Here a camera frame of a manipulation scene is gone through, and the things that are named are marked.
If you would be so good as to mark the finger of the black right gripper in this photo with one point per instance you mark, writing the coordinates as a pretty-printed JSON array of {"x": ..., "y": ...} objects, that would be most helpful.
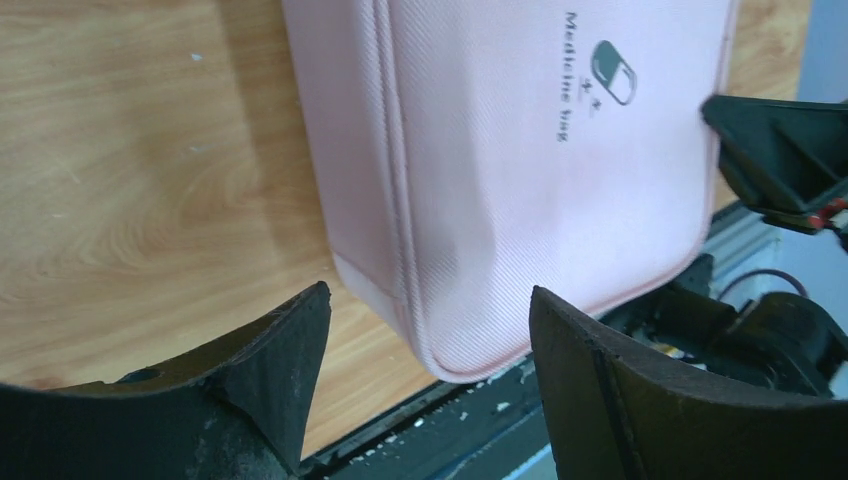
[{"x": 786, "y": 160}]

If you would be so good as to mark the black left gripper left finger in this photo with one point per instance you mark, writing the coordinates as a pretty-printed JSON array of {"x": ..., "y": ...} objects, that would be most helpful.
[{"x": 233, "y": 408}]

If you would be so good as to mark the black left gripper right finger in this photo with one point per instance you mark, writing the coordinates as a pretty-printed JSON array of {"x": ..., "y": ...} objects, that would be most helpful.
[{"x": 616, "y": 409}]

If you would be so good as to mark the pink medicine kit case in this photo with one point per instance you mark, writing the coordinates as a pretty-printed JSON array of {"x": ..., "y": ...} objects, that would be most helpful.
[{"x": 467, "y": 151}]

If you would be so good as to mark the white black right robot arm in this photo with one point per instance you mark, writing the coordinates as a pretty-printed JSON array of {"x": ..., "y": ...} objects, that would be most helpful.
[{"x": 779, "y": 341}]

